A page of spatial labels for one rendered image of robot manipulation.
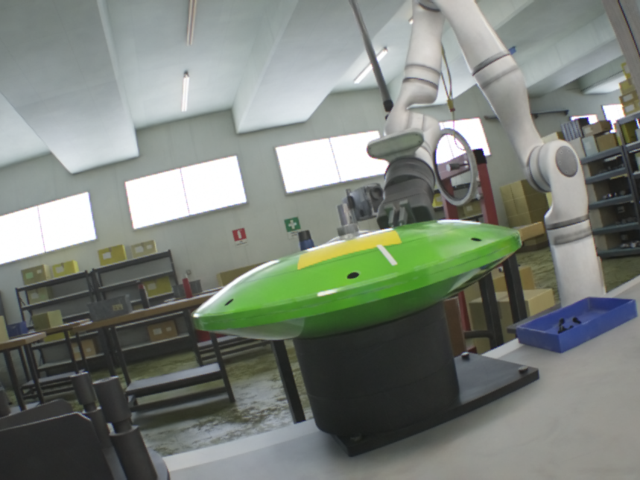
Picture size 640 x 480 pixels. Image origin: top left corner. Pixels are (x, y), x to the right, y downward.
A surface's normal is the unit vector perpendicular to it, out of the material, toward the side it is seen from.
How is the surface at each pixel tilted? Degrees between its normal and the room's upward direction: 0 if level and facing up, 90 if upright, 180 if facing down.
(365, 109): 90
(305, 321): 155
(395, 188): 44
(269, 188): 90
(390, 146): 125
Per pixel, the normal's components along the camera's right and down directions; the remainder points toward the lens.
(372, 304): 0.20, 0.87
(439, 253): -0.11, -0.92
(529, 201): 0.29, -0.11
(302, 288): -0.36, -0.86
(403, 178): -0.22, 0.62
